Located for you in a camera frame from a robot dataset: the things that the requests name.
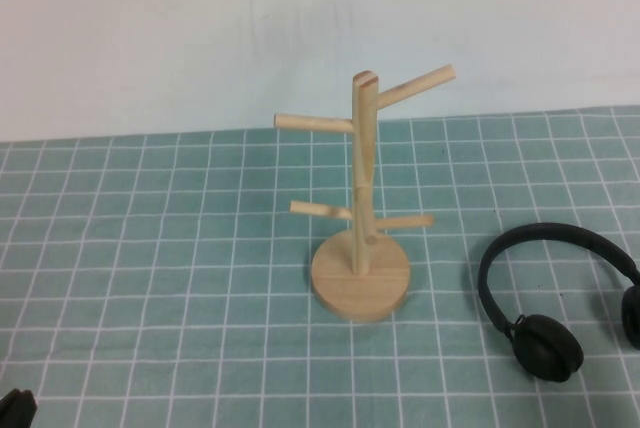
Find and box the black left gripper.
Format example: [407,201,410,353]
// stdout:
[0,387,39,428]

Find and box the black over-ear headphones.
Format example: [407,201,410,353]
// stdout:
[477,221,640,385]

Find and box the wooden tree headphone stand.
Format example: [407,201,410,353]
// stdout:
[272,64,456,323]

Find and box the teal white-grid tablecloth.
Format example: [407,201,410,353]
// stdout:
[0,105,640,428]

